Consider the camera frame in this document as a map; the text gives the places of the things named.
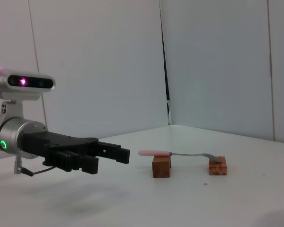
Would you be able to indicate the silver camera mount bracket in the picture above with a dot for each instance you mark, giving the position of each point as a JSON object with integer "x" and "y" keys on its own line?
{"x": 11, "y": 108}

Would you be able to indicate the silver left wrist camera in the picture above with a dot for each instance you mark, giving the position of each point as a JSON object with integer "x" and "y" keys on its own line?
{"x": 4, "y": 81}

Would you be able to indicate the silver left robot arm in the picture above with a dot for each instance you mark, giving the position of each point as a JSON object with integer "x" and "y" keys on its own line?
{"x": 11, "y": 134}

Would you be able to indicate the dark brown wooden rest block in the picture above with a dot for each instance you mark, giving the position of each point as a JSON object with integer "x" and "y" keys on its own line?
{"x": 161, "y": 168}

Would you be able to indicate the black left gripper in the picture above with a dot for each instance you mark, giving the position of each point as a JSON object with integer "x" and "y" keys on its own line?
{"x": 45, "y": 142}

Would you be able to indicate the light grained wooden rest block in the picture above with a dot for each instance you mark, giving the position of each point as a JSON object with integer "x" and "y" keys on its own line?
{"x": 217, "y": 169}

